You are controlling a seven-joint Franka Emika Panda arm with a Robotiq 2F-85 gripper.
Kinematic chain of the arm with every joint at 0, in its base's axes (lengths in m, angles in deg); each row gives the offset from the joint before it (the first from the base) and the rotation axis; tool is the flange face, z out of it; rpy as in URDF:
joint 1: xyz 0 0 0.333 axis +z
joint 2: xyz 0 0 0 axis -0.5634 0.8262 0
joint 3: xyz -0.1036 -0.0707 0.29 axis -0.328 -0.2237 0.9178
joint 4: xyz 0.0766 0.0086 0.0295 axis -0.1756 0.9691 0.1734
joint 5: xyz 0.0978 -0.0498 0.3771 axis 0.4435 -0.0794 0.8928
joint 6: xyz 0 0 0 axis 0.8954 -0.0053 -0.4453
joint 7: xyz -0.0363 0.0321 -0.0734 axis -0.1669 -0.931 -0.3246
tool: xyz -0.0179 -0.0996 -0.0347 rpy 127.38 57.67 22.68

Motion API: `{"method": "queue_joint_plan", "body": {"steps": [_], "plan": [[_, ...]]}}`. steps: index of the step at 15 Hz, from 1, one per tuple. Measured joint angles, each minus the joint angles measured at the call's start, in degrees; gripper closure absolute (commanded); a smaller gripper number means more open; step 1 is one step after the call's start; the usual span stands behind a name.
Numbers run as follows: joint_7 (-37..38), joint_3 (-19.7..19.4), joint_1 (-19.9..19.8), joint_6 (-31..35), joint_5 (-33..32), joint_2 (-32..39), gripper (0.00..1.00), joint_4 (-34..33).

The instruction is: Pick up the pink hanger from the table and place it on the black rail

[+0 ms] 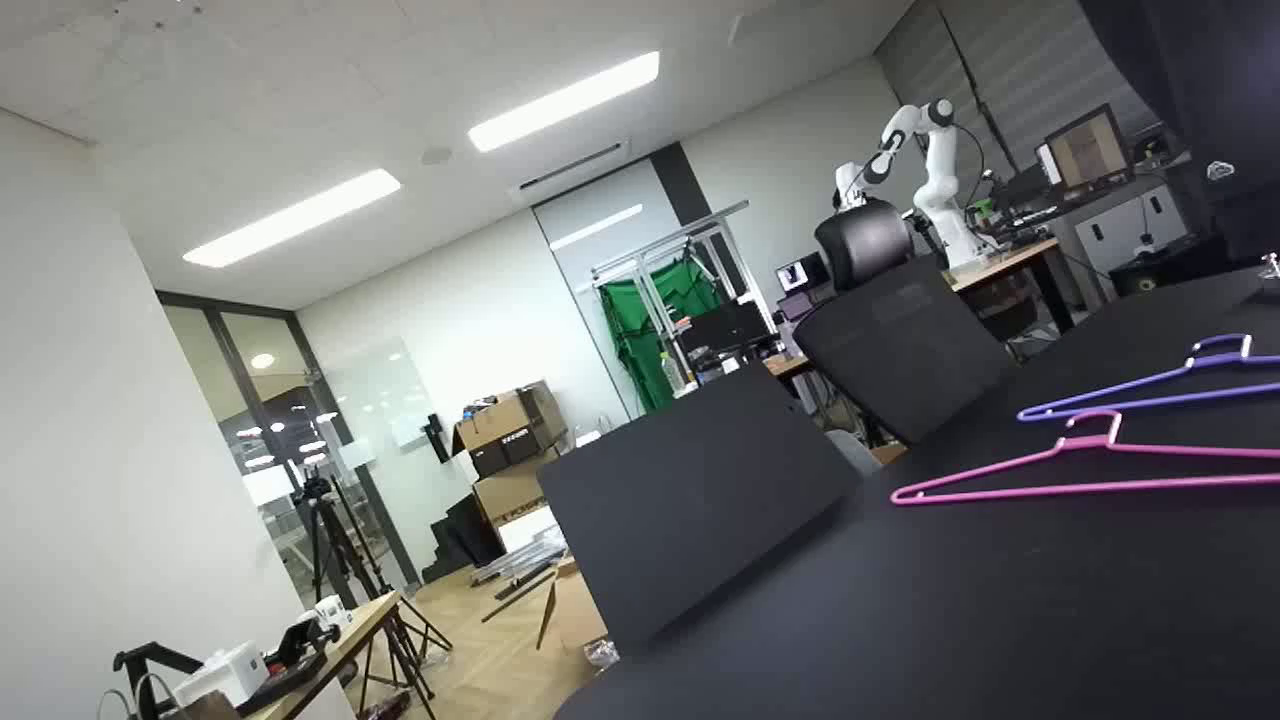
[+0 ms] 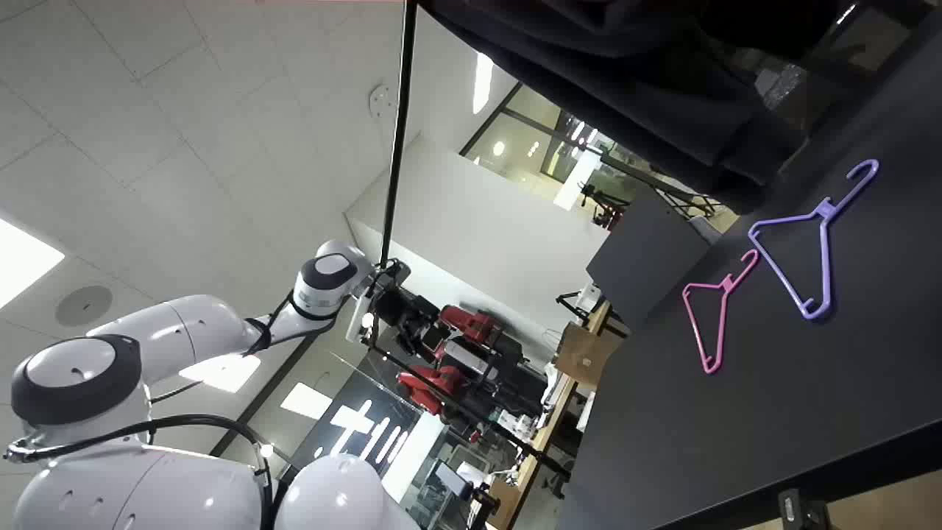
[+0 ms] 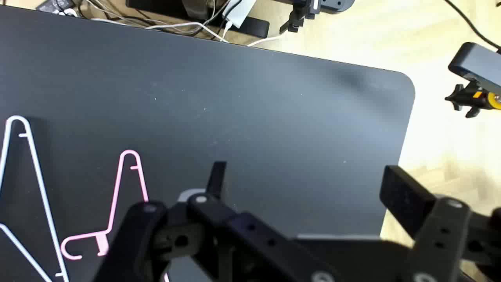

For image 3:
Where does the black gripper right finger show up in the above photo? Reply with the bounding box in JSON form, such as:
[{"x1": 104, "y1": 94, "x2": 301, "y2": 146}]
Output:
[{"x1": 379, "y1": 165, "x2": 501, "y2": 282}]

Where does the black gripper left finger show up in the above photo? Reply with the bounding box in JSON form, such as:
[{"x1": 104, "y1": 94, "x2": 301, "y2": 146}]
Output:
[{"x1": 93, "y1": 160, "x2": 346, "y2": 282}]

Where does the pink hanger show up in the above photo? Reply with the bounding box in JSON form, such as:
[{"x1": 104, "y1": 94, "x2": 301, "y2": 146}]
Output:
[{"x1": 60, "y1": 149, "x2": 154, "y2": 262}]

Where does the lavender hanger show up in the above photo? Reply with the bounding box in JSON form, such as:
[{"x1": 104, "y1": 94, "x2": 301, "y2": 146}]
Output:
[{"x1": 0, "y1": 115, "x2": 71, "y2": 282}]

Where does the black clamp with yellow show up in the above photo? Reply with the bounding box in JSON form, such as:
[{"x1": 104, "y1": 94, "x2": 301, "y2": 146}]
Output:
[{"x1": 445, "y1": 43, "x2": 501, "y2": 120}]

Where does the white power adapter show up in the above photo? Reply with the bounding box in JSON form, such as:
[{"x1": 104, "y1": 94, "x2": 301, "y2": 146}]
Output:
[{"x1": 224, "y1": 0, "x2": 257, "y2": 29}]

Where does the black device box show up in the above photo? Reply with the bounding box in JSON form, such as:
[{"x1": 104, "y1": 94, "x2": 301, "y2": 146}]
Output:
[{"x1": 127, "y1": 0, "x2": 227, "y2": 21}]

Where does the black cable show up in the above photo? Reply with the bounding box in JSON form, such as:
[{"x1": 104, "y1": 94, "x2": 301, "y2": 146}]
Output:
[{"x1": 445, "y1": 0, "x2": 501, "y2": 52}]

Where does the white cable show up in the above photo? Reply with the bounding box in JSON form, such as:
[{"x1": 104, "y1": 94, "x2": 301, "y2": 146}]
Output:
[{"x1": 147, "y1": 19, "x2": 232, "y2": 44}]

